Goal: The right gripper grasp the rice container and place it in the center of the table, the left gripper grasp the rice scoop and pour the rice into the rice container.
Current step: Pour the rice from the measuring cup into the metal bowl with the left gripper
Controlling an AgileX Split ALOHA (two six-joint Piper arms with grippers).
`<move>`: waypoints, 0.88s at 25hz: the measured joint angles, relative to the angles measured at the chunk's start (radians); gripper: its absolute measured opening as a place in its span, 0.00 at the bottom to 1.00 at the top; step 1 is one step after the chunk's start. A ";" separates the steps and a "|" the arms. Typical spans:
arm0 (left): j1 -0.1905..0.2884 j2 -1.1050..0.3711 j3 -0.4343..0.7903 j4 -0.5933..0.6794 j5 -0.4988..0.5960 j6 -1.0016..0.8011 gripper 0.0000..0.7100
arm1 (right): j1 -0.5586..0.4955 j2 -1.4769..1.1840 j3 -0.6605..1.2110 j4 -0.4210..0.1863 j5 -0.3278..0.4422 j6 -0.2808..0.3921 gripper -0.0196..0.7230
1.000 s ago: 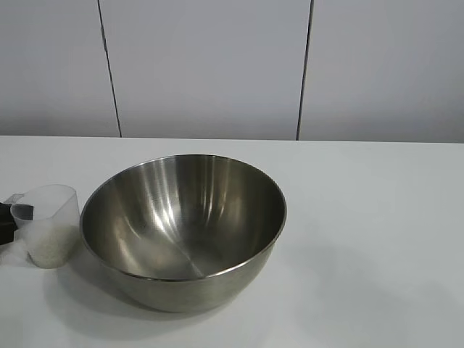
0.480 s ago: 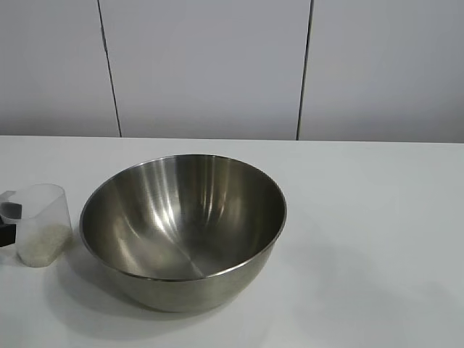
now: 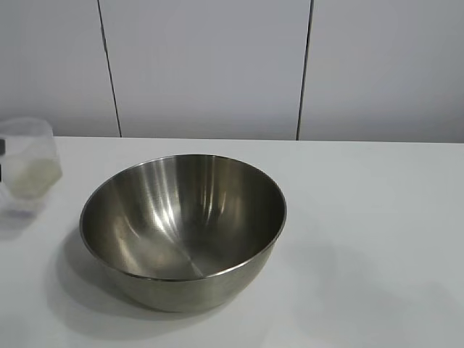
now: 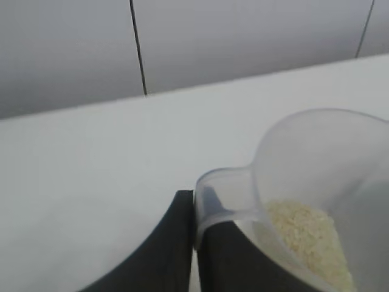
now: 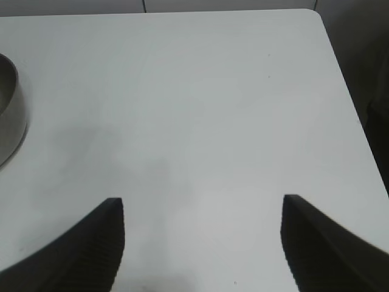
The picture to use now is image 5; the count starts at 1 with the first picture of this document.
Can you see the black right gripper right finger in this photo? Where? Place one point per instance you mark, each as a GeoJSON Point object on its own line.
{"type": "Point", "coordinates": [328, 255]}

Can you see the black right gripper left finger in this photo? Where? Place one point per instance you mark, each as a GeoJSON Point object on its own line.
{"type": "Point", "coordinates": [76, 255]}

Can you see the stainless steel mixing bowl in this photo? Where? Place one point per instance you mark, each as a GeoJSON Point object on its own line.
{"type": "Point", "coordinates": [10, 121]}

